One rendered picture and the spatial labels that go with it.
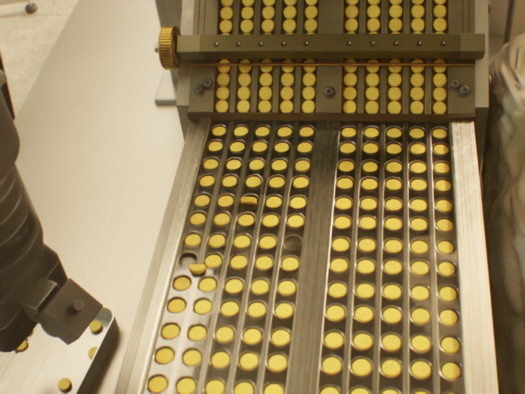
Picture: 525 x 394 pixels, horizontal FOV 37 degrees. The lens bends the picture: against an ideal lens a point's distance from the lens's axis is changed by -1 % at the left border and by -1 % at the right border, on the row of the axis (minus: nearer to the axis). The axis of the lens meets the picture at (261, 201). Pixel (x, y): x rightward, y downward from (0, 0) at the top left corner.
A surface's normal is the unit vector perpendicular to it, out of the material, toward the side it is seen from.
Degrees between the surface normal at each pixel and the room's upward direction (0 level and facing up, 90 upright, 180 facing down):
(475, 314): 0
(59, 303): 42
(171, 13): 90
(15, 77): 0
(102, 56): 0
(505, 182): 26
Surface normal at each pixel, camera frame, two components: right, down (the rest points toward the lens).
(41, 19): -0.10, -0.70
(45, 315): -0.44, 0.67
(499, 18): -0.12, 0.72
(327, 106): -0.15, -0.11
